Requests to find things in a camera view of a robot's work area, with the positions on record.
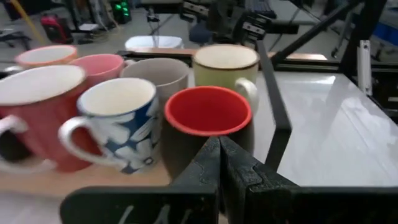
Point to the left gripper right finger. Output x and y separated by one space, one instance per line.
239 174

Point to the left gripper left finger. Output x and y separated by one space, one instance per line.
208 165

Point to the black mug red inside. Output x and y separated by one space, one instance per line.
205 109

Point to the cream white mug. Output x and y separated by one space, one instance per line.
217 77

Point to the grey mug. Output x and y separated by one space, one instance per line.
161 81

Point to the blue white floral mug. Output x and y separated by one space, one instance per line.
124 99

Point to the pink mug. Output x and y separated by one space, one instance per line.
99 70

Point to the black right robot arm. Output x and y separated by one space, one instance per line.
224 18

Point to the white bin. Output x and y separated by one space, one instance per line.
154 43

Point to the black desk leg beam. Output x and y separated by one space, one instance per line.
311 32

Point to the dark keyboard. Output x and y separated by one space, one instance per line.
261 7

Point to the device with green lights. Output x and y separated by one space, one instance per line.
121 11

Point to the black slanted bar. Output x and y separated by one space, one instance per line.
363 31

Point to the red case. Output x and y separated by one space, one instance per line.
57 29

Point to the wooden rack black frame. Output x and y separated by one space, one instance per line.
93 182

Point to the white metal bracket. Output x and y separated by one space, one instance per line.
364 67

